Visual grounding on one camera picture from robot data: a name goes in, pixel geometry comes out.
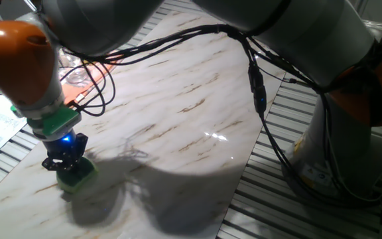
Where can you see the orange striped cloth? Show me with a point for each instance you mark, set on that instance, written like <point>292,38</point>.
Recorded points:
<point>78,89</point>

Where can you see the clear glass beaker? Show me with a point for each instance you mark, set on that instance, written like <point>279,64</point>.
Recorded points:
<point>70,71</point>

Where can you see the green sponge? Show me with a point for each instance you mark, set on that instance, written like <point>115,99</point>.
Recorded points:
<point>78,177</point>

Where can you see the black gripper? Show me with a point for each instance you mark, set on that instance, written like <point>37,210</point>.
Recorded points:
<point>61,147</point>

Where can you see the thin silver tripod leg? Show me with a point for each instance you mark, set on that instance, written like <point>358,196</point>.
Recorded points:
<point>30,4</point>

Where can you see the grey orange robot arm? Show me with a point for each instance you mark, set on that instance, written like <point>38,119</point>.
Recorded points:
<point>277,33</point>

